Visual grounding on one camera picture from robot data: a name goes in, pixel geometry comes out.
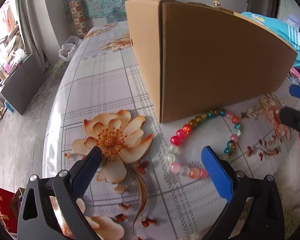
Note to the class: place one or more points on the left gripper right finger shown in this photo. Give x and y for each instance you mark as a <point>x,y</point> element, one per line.
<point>265,219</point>

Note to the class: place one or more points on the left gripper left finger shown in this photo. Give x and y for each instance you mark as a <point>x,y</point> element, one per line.
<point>37,218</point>

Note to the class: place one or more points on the gold earrings cluster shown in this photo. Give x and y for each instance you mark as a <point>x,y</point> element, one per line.
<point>254,111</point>

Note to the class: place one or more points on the brown paper bag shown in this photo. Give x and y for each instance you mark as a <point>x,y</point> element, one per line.
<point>16,201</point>

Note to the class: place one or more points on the red paper bag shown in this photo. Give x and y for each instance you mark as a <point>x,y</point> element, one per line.
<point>6,210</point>

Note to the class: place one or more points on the blue cartoon blanket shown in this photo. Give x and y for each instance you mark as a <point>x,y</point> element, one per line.
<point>283,30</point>

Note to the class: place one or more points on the floral plaid bed sheet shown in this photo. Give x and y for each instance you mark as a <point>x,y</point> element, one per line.
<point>178,207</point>

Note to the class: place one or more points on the dark grey cabinet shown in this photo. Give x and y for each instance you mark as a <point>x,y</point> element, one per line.
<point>23,84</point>

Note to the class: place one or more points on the brown cardboard box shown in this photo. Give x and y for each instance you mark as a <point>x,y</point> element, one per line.
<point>194,57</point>

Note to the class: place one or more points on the small figurine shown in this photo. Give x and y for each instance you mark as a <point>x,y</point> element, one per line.
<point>216,3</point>

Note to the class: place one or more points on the white plastic bag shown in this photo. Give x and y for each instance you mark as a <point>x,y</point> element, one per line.
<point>68,49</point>

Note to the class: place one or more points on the patterned tall box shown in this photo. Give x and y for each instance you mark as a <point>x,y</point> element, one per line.
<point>78,18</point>

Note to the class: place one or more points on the grey curtain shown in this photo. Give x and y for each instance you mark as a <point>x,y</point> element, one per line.
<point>29,33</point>

